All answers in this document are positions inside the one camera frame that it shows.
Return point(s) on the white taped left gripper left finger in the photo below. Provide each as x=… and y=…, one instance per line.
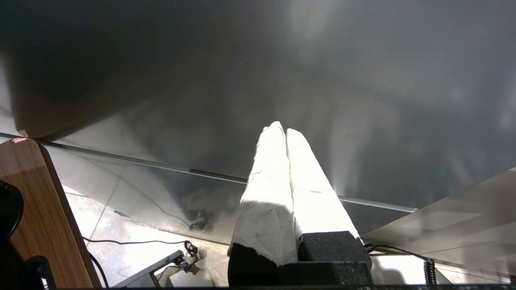
x=266, y=201

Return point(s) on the black round object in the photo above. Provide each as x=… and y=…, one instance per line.
x=8, y=209

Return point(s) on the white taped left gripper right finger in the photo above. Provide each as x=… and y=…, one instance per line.
x=314, y=201

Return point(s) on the steel refrigerator door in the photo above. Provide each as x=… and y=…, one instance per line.
x=322, y=80

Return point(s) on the wooden table board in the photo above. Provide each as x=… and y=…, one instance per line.
x=40, y=209

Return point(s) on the grey cabinet front panel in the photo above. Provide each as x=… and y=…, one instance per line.
x=451, y=225

